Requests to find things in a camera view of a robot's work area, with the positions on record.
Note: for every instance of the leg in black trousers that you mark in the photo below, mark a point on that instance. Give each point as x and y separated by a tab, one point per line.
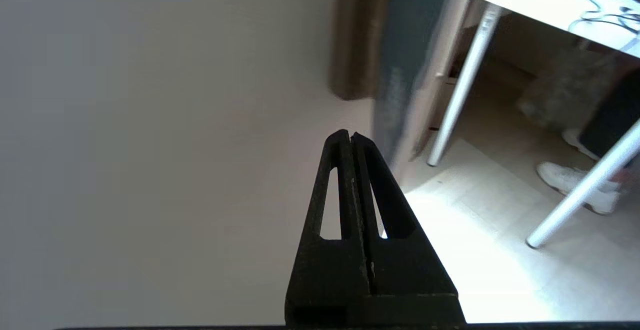
612	115

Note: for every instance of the white table with round legs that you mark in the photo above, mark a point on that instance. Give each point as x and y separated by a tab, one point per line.
525	2

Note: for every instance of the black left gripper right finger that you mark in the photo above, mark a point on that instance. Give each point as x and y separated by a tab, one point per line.
410	280

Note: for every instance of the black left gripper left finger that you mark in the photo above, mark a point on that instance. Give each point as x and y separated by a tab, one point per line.
325	280

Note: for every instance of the grey plastic bag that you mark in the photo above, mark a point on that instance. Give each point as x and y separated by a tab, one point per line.
565	90

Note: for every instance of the beige door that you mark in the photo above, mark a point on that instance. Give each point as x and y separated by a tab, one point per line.
150	120

